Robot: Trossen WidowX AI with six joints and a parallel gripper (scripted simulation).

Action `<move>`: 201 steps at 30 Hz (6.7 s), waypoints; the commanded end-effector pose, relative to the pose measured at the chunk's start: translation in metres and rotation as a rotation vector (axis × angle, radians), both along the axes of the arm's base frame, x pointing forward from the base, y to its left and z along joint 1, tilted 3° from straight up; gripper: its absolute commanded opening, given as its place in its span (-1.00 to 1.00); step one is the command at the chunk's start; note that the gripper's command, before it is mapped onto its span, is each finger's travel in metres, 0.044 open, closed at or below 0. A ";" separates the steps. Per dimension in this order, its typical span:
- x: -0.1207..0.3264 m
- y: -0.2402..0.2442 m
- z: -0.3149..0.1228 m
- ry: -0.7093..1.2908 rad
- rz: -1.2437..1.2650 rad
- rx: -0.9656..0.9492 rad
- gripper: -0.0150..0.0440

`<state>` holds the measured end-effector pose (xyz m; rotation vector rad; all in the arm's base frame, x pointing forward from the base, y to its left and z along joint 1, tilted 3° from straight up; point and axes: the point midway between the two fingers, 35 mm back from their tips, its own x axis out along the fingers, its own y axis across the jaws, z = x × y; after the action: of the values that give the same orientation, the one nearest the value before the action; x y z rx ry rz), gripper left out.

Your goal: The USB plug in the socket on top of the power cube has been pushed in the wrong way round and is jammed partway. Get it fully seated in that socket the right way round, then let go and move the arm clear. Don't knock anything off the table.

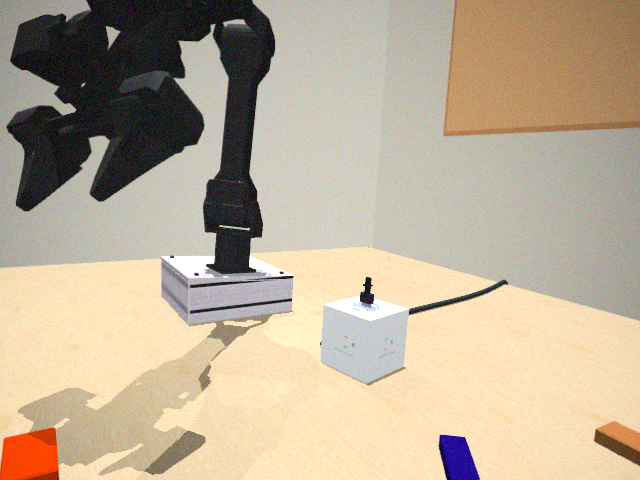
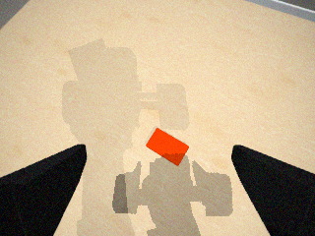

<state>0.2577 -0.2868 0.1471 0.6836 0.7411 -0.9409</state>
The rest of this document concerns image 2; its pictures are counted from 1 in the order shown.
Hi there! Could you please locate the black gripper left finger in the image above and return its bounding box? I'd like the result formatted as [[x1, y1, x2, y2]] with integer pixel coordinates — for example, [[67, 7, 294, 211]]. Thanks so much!
[[0, 145, 87, 236]]

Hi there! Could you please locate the orange-red rectangular block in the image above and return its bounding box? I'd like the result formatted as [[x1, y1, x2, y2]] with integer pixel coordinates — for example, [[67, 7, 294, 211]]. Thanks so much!
[[146, 128, 189, 166]]

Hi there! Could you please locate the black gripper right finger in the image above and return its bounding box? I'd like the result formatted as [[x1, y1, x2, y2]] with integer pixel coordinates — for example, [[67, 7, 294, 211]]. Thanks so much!
[[231, 145, 315, 236]]

